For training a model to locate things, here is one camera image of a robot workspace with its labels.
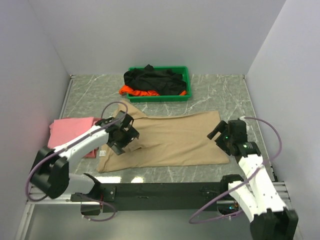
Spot beige t shirt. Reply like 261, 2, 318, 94
96, 100, 229, 173

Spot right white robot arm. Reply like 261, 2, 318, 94
207, 118, 299, 240

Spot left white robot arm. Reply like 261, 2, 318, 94
27, 111, 140, 201

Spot orange t shirt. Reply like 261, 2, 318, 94
118, 85, 187, 97

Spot green plastic bin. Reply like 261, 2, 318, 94
124, 66, 192, 103

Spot light pink folded t shirt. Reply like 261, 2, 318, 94
47, 116, 100, 149

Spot black t shirt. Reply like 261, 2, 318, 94
123, 64, 187, 91

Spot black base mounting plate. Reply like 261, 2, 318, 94
70, 182, 241, 213

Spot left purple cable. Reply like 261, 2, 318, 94
24, 101, 130, 222

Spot purple cable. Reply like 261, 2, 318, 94
24, 101, 130, 222
187, 116, 283, 225

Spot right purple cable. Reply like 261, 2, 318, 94
187, 116, 283, 225

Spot aluminium rail frame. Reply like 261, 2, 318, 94
14, 73, 301, 240

